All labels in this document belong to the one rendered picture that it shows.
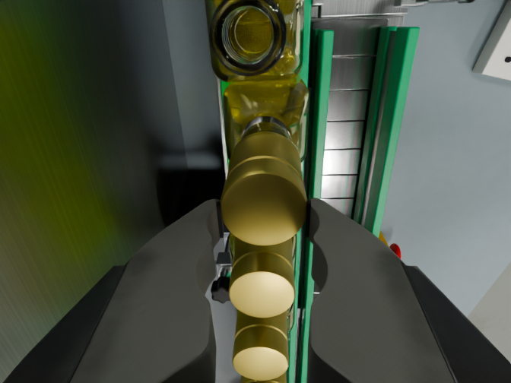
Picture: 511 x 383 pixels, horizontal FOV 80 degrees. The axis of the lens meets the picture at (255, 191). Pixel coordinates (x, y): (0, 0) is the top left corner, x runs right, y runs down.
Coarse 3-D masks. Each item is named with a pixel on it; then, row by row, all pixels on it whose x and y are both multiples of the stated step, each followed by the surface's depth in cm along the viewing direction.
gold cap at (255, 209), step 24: (240, 144) 14; (264, 144) 13; (288, 144) 14; (240, 168) 12; (264, 168) 11; (288, 168) 12; (240, 192) 11; (264, 192) 11; (288, 192) 11; (240, 216) 12; (264, 216) 12; (288, 216) 12; (264, 240) 12
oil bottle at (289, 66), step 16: (208, 0) 16; (288, 0) 16; (304, 0) 17; (208, 16) 16; (256, 16) 18; (288, 16) 16; (208, 32) 17; (240, 32) 18; (256, 32) 18; (288, 32) 16; (256, 48) 19; (288, 48) 16; (288, 64) 17; (224, 80) 19; (240, 80) 18; (256, 80) 18; (272, 80) 18
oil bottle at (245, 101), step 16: (288, 80) 21; (224, 96) 20; (240, 96) 18; (256, 96) 18; (272, 96) 18; (288, 96) 18; (304, 96) 19; (224, 112) 19; (240, 112) 18; (256, 112) 18; (272, 112) 18; (288, 112) 18; (304, 112) 19; (240, 128) 19; (288, 128) 18; (304, 128) 19; (304, 144) 20
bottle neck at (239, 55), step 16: (224, 0) 11; (240, 0) 11; (256, 0) 11; (272, 0) 11; (224, 16) 11; (240, 16) 15; (272, 16) 11; (224, 32) 12; (272, 32) 13; (224, 48) 12; (240, 48) 16; (272, 48) 12; (224, 64) 12; (240, 64) 12; (256, 64) 12; (272, 64) 12
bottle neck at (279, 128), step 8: (256, 120) 18; (264, 120) 17; (272, 120) 17; (280, 120) 18; (248, 128) 17; (256, 128) 16; (264, 128) 16; (272, 128) 16; (280, 128) 17; (288, 136) 17
